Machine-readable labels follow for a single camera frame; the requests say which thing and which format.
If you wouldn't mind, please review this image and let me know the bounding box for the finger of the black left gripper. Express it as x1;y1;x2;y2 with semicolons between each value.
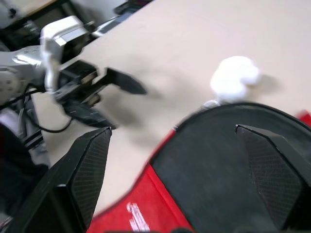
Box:
64;102;118;129
104;67;148;96

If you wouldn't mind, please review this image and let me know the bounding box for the red and black paddle case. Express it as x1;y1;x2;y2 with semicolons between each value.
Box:
88;101;311;233

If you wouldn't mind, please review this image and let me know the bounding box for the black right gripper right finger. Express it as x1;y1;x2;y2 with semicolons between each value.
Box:
234;124;311;233

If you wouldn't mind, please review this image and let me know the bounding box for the white fluffy zipper pompom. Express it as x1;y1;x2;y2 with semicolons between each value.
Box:
210;55;263;104

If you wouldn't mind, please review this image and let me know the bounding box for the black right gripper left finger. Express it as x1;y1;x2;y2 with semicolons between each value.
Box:
9;126;113;233

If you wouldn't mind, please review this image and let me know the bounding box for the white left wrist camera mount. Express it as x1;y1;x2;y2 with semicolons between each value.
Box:
40;16;87;94

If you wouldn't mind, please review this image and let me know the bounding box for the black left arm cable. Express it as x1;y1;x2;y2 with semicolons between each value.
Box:
24;89;72;133

